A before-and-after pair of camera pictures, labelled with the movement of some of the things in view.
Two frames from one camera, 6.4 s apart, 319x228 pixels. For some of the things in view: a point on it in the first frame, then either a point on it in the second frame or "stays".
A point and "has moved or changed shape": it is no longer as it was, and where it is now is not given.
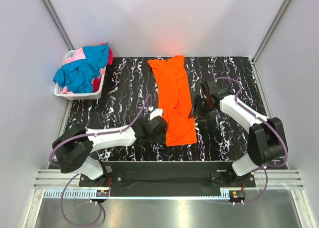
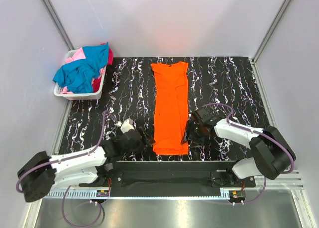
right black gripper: x=202 y=116 -> x=196 y=142
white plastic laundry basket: x=94 y=95 stays
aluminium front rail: x=57 y=179 stays
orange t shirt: x=175 y=99 has moved or changed shape
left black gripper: x=161 y=139 -> x=149 y=141
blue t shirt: x=77 y=75 stays
